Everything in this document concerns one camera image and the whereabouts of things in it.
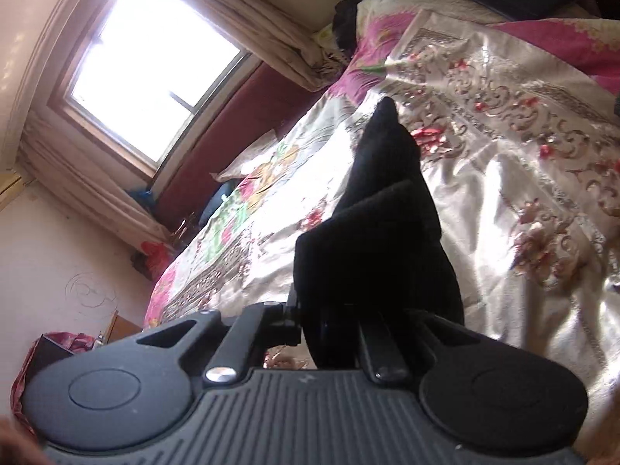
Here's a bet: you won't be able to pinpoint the window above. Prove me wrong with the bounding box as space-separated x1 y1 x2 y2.
60 0 260 172

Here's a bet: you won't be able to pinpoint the dark clothes pile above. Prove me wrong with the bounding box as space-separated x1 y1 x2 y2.
332 0 369 52

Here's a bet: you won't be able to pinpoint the black pants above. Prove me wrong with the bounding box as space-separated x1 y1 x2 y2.
293 97 466 370

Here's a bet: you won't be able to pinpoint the floral satin quilt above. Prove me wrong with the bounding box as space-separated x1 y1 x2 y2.
143 0 620 427

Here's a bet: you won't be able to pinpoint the blue plastic bag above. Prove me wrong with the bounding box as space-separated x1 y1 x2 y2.
128 189 156 214

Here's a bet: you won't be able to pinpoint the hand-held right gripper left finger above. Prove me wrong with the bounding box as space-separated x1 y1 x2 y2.
138 288 303 389

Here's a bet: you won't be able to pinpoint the wooden nightstand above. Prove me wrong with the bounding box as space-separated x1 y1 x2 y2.
104 311 143 344

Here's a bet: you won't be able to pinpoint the white cloth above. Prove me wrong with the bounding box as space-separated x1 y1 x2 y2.
215 128 282 182

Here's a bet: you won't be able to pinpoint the red patterned cloth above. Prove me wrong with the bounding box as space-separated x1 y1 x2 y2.
10 332 105 429

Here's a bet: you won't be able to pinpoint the red plastic bag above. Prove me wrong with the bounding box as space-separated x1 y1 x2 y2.
140 241 177 279

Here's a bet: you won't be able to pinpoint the maroon padded window seat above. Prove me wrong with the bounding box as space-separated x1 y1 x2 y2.
155 63 330 233

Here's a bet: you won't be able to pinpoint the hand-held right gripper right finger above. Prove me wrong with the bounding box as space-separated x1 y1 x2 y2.
357 310 467 382

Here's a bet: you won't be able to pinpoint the beige curtain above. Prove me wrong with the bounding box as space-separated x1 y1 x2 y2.
160 0 352 90
19 111 170 250

